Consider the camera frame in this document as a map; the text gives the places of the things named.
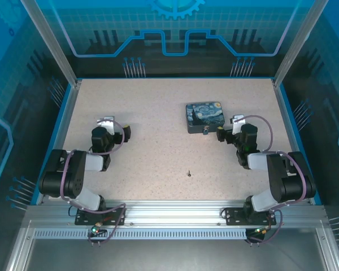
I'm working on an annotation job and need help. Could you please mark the starry night print tin box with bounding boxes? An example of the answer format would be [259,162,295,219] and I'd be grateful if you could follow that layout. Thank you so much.
[185,102,226,134]

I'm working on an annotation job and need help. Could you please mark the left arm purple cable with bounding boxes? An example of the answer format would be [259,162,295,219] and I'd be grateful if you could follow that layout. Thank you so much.
[60,118,127,247]

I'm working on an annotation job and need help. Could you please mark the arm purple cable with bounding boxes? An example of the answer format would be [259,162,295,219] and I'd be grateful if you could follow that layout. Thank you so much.
[60,118,127,247]
[233,114,314,246]

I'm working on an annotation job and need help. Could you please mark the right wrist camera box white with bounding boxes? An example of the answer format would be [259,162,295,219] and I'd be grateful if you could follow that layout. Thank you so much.
[231,114,247,135]

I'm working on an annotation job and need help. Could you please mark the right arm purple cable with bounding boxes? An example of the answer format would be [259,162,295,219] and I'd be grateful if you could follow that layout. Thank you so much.
[233,114,314,246]

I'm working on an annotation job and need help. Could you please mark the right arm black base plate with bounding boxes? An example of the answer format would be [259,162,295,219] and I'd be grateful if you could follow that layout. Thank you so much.
[224,207,277,226]

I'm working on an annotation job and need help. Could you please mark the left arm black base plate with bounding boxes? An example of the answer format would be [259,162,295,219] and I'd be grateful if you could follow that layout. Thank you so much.
[75,207,127,226]

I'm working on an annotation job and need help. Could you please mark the aluminium extrusion rail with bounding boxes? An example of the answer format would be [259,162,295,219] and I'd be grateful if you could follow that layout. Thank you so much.
[21,200,330,228]

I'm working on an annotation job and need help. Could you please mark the aluminium frame post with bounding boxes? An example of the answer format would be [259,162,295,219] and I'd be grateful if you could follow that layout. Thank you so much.
[19,0,83,89]
[272,0,331,89]

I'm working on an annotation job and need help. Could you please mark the slotted grey cable duct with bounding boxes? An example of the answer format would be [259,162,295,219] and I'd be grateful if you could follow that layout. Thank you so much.
[33,229,248,241]

